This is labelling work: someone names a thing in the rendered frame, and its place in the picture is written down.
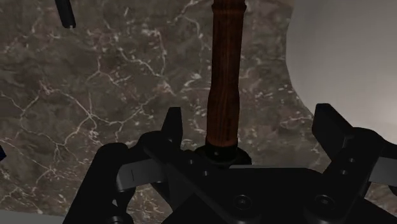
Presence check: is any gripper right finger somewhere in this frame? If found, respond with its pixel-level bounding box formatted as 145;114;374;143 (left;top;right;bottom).
311;103;397;200

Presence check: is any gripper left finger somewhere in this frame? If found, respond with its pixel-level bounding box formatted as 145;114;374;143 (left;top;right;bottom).
62;106;218;224

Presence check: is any black stick-shaped object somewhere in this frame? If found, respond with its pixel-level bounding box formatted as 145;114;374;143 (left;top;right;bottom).
55;0;77;30

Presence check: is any brown wooden handle tool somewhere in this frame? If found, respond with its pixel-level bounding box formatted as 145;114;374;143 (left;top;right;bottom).
194;0;253;170

